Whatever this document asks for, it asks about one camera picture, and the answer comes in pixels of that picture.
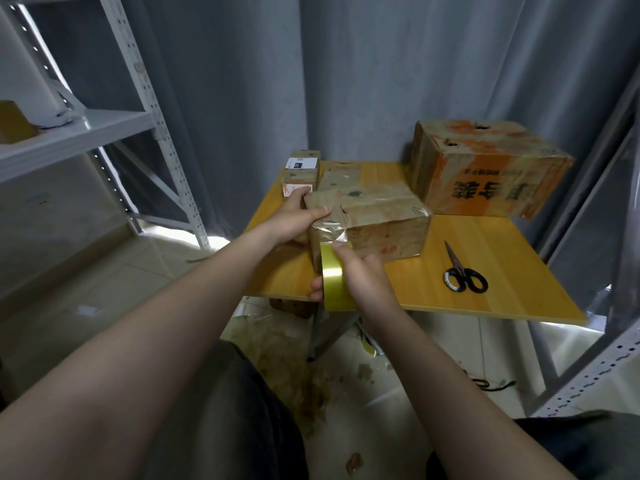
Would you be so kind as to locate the person's right hand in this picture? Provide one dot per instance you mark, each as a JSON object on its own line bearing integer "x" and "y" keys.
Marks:
{"x": 365, "y": 280}

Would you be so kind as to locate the grey metal shelf unit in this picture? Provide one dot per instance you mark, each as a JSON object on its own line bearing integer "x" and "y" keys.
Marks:
{"x": 605, "y": 245}
{"x": 80, "y": 130}

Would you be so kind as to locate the long white-labelled cardboard box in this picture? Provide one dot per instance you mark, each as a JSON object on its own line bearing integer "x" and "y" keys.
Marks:
{"x": 301, "y": 170}

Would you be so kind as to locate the grey curtain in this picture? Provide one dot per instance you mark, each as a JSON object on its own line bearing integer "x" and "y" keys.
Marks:
{"x": 300, "y": 65}

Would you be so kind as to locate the yellow wooden table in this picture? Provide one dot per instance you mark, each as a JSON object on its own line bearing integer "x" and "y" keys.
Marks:
{"x": 500, "y": 275}

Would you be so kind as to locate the large orange print cardboard box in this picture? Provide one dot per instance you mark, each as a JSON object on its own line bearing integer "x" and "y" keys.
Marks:
{"x": 490, "y": 165}

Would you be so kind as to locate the person's left hand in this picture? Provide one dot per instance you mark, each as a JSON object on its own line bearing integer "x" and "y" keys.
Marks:
{"x": 290, "y": 220}

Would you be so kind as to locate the person's right forearm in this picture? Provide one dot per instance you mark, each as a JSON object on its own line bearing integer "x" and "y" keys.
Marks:
{"x": 470, "y": 405}

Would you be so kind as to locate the medium brown cardboard box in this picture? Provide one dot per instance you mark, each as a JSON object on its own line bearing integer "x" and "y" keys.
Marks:
{"x": 385, "y": 220}

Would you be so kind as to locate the plain brown cardboard box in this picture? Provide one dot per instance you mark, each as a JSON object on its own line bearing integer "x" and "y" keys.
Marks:
{"x": 292, "y": 307}

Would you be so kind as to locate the person's left forearm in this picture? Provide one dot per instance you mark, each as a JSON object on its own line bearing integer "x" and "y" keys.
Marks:
{"x": 130, "y": 375}

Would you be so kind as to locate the small cardboard box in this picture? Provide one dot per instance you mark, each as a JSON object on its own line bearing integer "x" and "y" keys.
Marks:
{"x": 341, "y": 175}

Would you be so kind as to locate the yellow tape roll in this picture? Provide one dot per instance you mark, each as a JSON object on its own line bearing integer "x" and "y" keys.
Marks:
{"x": 333, "y": 280}

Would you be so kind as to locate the tape scraps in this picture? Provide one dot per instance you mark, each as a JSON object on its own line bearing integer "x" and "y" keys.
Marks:
{"x": 290, "y": 375}

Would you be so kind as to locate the person's right leg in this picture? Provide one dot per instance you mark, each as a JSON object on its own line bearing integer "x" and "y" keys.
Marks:
{"x": 580, "y": 445}

